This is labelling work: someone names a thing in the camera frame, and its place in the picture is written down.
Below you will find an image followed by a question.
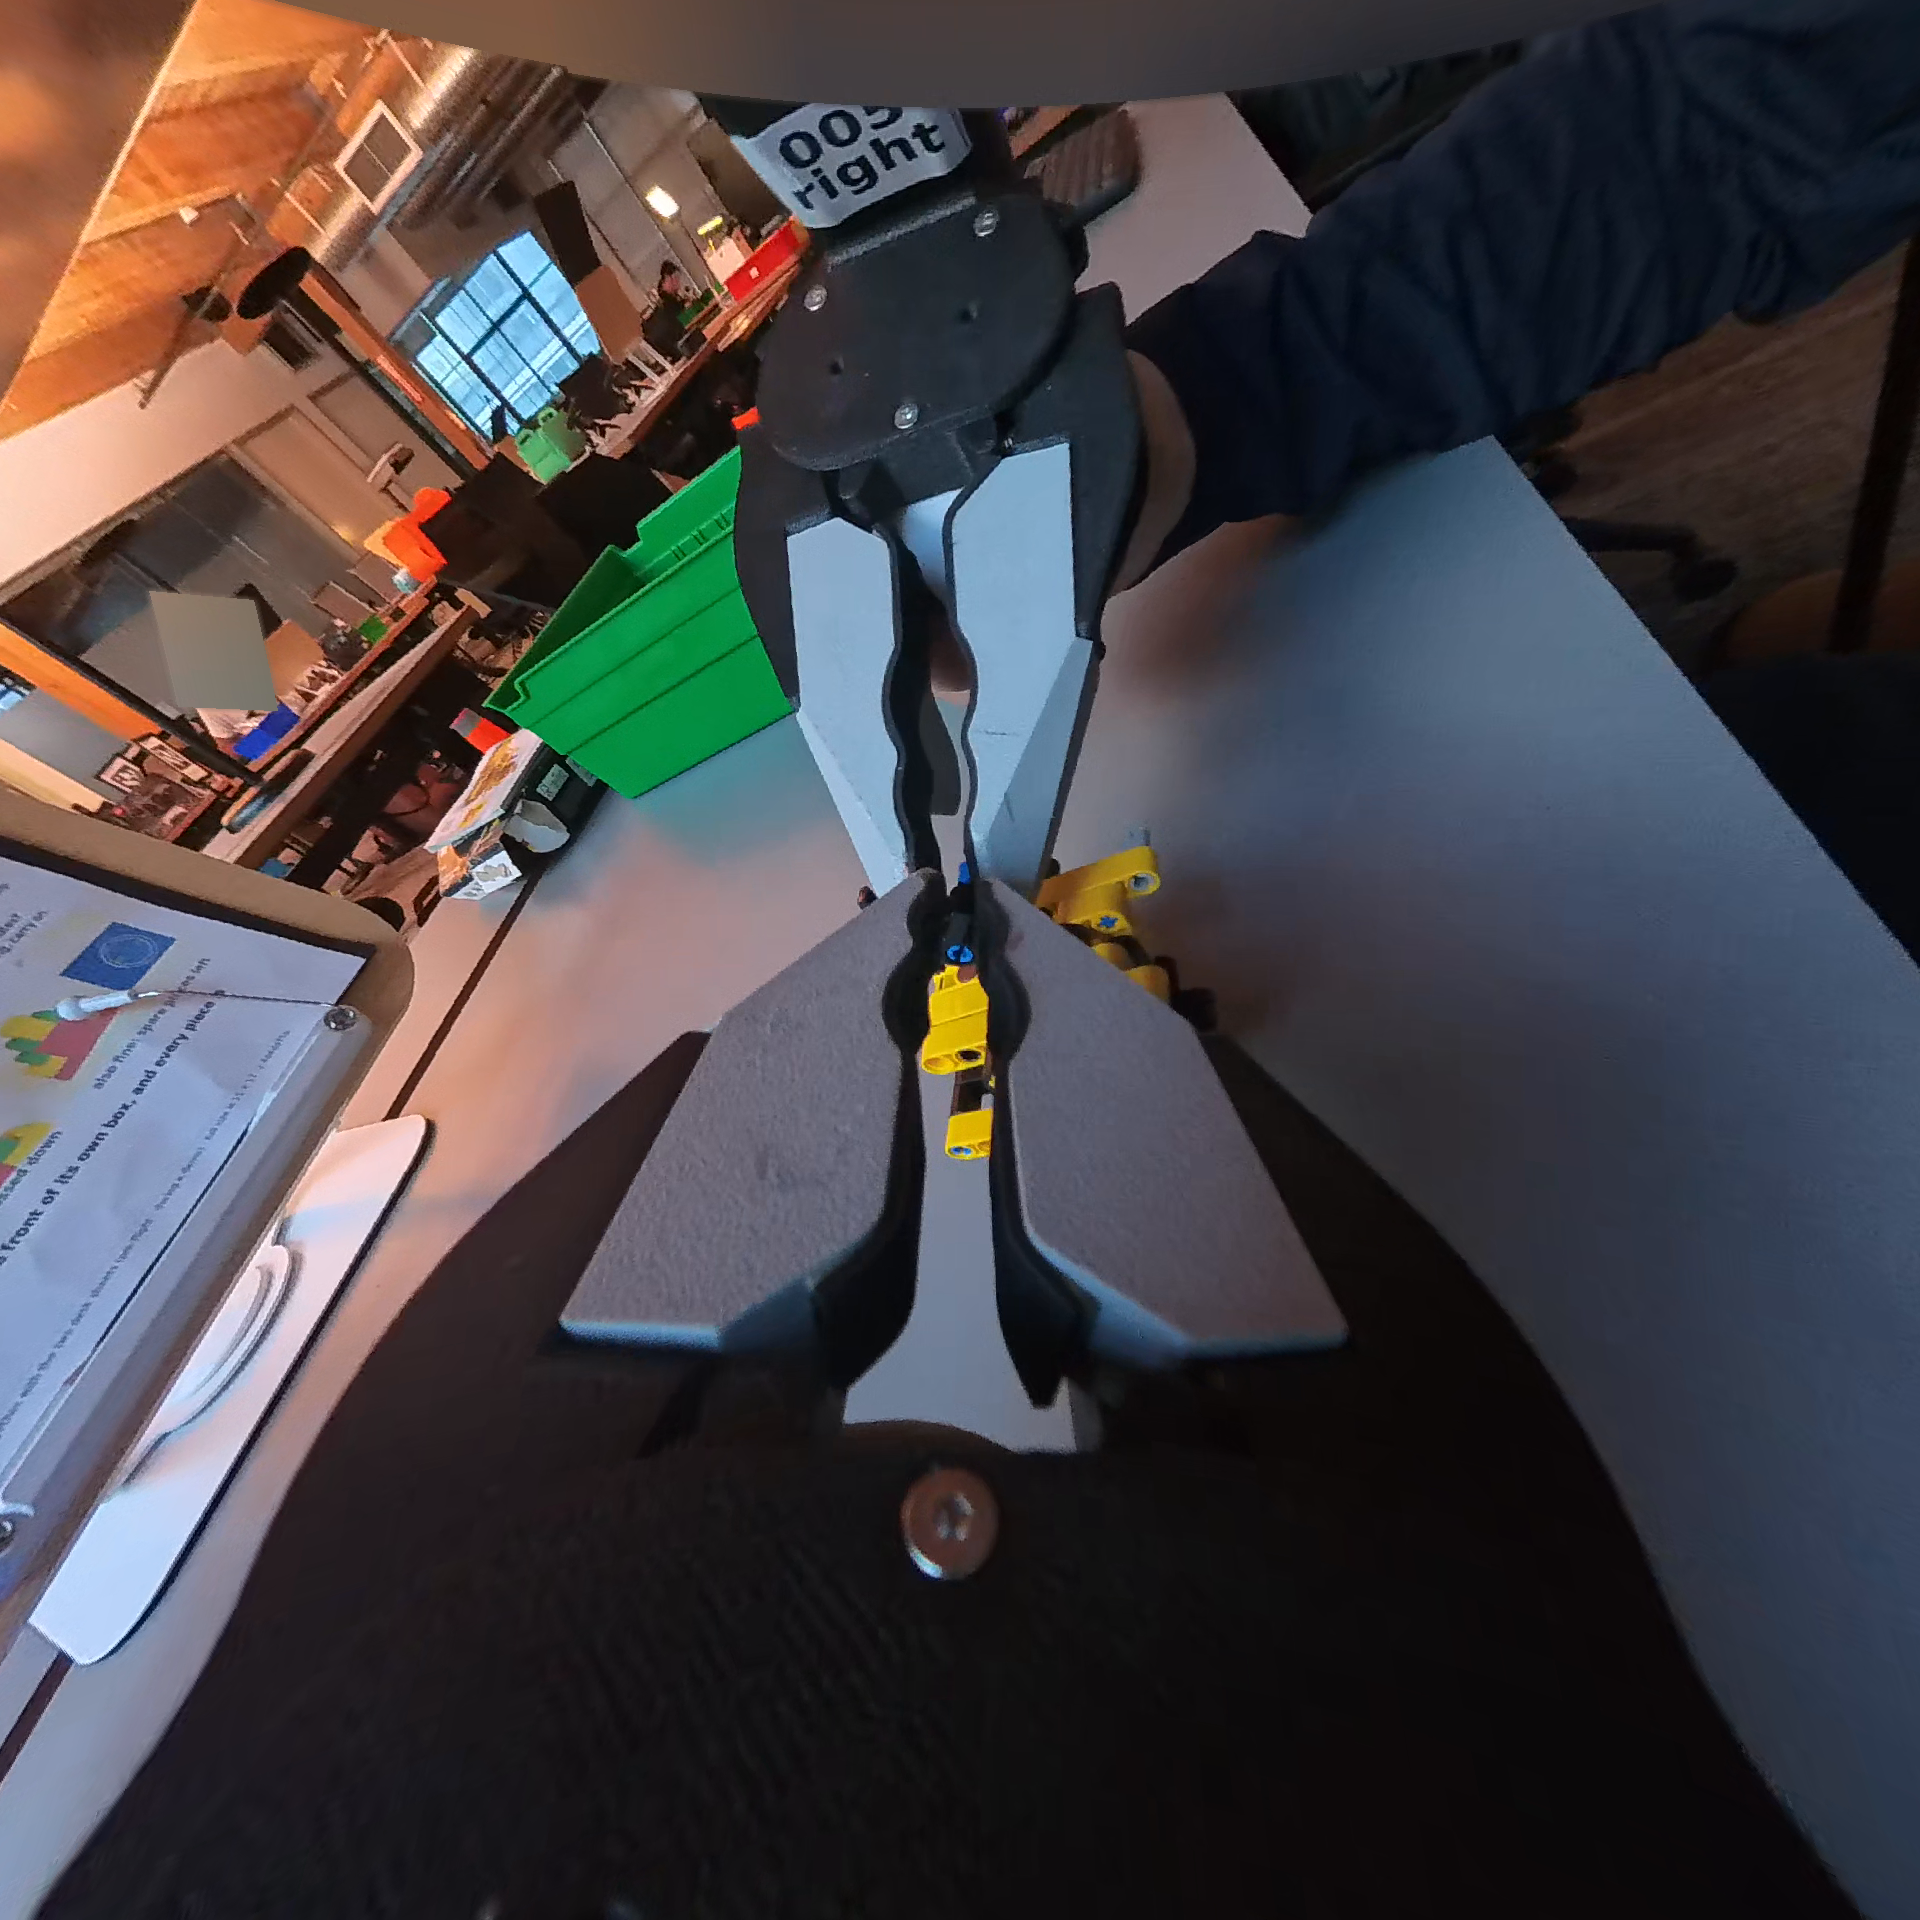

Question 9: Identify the orange bin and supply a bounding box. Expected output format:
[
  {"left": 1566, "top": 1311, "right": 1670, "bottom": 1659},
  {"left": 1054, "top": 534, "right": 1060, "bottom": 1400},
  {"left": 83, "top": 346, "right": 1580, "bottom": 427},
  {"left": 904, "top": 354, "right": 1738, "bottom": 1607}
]
[{"left": 360, "top": 483, "right": 456, "bottom": 578}]

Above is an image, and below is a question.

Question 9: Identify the instruction sheet stand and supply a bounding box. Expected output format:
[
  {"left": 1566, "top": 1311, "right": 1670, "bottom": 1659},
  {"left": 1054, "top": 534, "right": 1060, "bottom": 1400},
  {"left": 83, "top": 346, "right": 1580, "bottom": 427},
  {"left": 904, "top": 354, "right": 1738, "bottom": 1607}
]
[{"left": 0, "top": 827, "right": 415, "bottom": 1651}]

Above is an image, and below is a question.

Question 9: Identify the person's right hand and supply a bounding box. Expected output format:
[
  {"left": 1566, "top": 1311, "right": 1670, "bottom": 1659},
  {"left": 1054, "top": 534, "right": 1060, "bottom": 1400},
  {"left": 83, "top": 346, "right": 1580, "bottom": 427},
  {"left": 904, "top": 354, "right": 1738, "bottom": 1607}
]
[{"left": 1108, "top": 354, "right": 1207, "bottom": 602}]

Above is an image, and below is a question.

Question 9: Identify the green plastic bin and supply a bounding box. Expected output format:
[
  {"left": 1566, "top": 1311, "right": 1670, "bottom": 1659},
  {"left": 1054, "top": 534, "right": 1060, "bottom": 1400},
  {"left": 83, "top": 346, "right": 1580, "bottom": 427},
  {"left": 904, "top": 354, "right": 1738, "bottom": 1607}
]
[{"left": 480, "top": 443, "right": 800, "bottom": 800}]

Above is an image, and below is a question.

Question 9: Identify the white flat stand base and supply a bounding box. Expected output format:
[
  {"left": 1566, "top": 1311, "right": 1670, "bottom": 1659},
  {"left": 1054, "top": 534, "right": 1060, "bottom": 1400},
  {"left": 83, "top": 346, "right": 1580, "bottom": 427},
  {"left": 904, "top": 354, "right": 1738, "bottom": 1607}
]
[{"left": 28, "top": 1114, "right": 432, "bottom": 1671}]

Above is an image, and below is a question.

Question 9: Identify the yellow black lego model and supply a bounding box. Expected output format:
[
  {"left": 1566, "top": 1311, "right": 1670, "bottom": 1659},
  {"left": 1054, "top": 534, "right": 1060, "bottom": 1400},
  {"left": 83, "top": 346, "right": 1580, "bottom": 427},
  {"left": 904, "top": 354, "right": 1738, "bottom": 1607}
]
[{"left": 858, "top": 839, "right": 1209, "bottom": 1168}]

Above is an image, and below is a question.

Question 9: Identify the long wooden workbench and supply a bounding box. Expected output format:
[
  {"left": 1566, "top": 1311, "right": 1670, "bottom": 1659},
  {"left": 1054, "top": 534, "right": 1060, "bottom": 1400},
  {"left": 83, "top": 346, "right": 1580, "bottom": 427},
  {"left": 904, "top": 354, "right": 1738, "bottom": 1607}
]
[{"left": 197, "top": 587, "right": 496, "bottom": 883}]

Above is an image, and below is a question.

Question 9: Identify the black floor lamp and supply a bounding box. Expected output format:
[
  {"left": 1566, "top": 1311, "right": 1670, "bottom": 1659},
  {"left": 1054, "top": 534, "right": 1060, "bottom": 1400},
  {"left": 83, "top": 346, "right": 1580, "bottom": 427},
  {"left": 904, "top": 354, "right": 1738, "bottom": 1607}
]
[{"left": 225, "top": 245, "right": 501, "bottom": 473}]

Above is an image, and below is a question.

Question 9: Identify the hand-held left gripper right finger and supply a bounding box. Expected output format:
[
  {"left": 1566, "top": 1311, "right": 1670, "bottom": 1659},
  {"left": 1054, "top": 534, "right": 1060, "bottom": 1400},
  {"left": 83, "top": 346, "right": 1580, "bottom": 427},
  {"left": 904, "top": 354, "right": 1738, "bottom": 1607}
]
[{"left": 982, "top": 883, "right": 1346, "bottom": 1410}]

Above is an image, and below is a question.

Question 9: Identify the black lego set box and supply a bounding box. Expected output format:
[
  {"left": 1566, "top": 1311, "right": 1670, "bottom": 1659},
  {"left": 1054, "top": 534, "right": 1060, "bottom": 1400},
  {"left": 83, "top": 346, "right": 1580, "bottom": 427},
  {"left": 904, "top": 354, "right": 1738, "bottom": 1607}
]
[{"left": 471, "top": 758, "right": 605, "bottom": 906}]

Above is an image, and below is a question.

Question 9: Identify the white ceiling vent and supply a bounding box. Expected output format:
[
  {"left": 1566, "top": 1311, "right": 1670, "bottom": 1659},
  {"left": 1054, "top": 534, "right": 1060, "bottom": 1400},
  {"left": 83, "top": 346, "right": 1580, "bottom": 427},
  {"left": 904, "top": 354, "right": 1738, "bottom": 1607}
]
[{"left": 336, "top": 109, "right": 426, "bottom": 203}]

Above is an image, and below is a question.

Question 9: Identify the person's right forearm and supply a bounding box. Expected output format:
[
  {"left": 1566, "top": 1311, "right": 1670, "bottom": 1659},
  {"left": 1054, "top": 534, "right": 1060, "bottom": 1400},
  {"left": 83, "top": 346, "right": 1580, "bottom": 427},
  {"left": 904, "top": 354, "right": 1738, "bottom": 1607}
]
[{"left": 1123, "top": 0, "right": 1920, "bottom": 533}]

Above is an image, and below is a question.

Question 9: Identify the large window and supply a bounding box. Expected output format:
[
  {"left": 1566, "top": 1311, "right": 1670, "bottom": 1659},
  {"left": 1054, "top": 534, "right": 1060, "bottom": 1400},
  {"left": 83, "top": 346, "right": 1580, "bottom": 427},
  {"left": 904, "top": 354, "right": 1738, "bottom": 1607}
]
[{"left": 405, "top": 230, "right": 616, "bottom": 436}]

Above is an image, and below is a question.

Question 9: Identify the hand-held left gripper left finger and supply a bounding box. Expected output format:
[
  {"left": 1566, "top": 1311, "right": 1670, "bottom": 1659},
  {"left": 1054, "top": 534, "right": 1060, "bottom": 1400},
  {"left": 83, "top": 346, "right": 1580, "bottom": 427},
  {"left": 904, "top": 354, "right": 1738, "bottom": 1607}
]
[{"left": 556, "top": 873, "right": 946, "bottom": 1397}]

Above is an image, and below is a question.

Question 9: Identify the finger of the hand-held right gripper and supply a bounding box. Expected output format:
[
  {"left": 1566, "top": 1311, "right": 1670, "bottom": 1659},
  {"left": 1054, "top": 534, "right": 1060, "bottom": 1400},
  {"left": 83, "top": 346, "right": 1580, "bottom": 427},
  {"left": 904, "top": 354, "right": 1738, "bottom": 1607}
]
[
  {"left": 946, "top": 436, "right": 1108, "bottom": 893},
  {"left": 783, "top": 506, "right": 946, "bottom": 893}
]

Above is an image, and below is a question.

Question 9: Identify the red bin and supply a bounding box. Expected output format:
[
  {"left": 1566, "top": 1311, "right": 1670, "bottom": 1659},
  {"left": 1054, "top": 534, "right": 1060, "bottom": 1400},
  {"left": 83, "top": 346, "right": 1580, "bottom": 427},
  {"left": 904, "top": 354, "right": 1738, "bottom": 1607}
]
[{"left": 720, "top": 218, "right": 820, "bottom": 299}]

